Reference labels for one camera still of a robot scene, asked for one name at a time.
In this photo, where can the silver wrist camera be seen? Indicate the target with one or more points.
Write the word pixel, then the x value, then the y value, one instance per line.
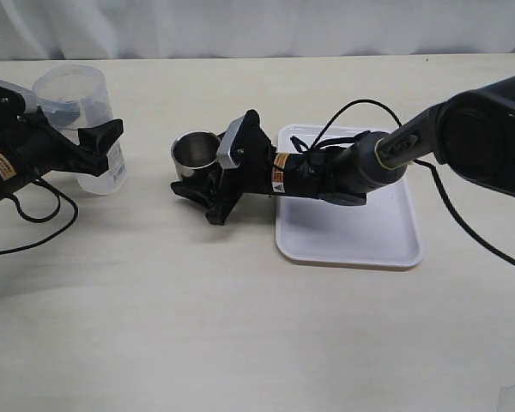
pixel 225 153
pixel 29 99

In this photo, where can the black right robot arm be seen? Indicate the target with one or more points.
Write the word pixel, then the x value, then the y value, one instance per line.
pixel 473 133

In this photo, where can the stainless steel cup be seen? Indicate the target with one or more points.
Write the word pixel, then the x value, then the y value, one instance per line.
pixel 193 152

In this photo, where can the white rectangular plastic tray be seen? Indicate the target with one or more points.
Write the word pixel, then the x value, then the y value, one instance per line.
pixel 383 234

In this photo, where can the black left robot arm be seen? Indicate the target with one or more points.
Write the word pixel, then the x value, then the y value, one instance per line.
pixel 30 147

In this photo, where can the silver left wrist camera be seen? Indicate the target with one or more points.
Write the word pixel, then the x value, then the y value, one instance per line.
pixel 29 99

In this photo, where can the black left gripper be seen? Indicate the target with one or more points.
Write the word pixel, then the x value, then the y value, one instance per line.
pixel 30 147

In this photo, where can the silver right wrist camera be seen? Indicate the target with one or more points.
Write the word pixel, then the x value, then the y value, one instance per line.
pixel 225 153

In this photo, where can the clear plastic measuring cup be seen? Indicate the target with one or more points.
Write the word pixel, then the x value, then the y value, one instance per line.
pixel 74 96

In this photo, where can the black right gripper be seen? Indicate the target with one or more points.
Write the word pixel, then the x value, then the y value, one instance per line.
pixel 256 153

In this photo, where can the white backdrop curtain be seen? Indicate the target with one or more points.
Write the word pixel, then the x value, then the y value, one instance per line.
pixel 70 30

